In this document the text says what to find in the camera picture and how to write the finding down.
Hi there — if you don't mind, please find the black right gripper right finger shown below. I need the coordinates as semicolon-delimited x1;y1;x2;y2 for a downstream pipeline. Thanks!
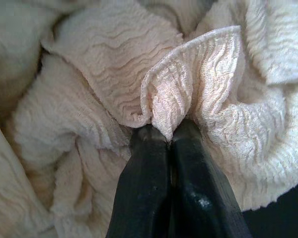
169;119;249;238

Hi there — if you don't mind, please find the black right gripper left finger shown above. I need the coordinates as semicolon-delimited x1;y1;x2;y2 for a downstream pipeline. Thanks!
105;123;173;238

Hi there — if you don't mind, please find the cream textured knit garment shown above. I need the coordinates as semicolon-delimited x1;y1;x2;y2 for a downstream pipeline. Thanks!
0;0;298;238

